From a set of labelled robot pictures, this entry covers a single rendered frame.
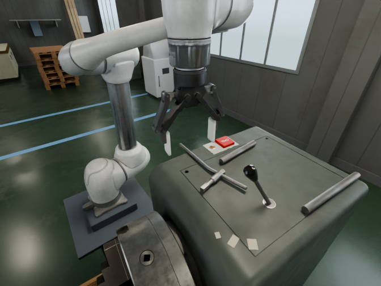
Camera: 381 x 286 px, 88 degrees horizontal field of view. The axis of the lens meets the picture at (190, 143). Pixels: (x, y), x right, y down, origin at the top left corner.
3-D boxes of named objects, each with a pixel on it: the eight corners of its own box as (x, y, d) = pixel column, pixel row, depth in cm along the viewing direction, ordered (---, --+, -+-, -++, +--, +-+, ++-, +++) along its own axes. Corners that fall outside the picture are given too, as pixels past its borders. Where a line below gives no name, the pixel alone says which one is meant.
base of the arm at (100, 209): (80, 200, 115) (77, 193, 112) (117, 184, 126) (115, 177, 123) (88, 222, 103) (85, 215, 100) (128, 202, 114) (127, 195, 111)
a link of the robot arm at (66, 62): (59, 35, 62) (98, 32, 71) (43, 49, 74) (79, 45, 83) (78, 78, 67) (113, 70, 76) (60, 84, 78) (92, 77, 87)
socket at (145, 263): (153, 268, 47) (153, 265, 45) (139, 269, 47) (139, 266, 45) (154, 253, 50) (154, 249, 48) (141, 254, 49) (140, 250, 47)
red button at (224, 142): (225, 139, 88) (225, 135, 86) (234, 146, 83) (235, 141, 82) (214, 143, 85) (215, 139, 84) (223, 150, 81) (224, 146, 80)
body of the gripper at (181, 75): (198, 61, 48) (197, 98, 53) (165, 65, 45) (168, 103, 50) (215, 67, 43) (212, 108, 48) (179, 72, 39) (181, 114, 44)
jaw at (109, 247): (139, 263, 58) (126, 226, 57) (143, 272, 54) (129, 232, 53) (100, 286, 53) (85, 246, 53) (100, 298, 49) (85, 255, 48)
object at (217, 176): (204, 194, 60) (225, 175, 67) (204, 189, 59) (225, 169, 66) (198, 190, 61) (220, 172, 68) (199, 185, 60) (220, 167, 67)
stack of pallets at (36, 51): (82, 84, 572) (72, 50, 521) (46, 91, 527) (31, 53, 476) (73, 75, 660) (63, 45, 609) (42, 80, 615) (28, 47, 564)
